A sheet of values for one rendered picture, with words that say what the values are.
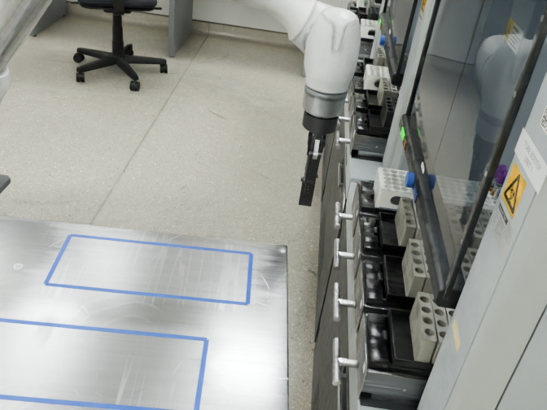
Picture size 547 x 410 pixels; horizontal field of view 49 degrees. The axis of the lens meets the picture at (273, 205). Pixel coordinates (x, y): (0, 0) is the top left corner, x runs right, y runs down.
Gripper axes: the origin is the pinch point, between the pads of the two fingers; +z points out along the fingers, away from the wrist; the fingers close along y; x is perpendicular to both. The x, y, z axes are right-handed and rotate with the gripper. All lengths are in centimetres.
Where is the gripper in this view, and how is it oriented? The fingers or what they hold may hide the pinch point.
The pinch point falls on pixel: (307, 191)
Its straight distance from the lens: 139.2
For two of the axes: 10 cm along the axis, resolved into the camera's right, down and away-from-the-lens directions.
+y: 0.9, -5.3, 8.4
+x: -9.9, -1.5, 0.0
